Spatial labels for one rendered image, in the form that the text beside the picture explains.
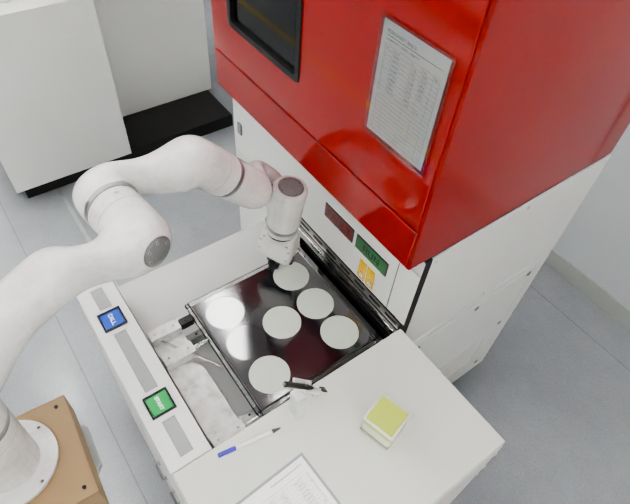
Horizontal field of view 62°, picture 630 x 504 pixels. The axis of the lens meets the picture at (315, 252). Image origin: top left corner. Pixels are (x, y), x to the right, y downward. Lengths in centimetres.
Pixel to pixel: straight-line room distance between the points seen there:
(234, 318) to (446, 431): 59
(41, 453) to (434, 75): 107
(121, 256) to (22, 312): 18
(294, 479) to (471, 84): 81
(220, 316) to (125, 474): 99
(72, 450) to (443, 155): 97
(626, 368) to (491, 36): 221
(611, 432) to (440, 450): 148
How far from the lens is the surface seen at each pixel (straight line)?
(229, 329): 139
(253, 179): 109
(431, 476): 121
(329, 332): 139
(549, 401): 257
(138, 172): 98
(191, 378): 136
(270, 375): 133
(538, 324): 277
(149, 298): 158
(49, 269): 95
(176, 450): 121
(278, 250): 139
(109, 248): 91
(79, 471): 129
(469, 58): 82
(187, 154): 96
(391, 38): 93
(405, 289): 125
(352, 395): 124
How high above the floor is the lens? 208
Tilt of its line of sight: 50 degrees down
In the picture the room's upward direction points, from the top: 6 degrees clockwise
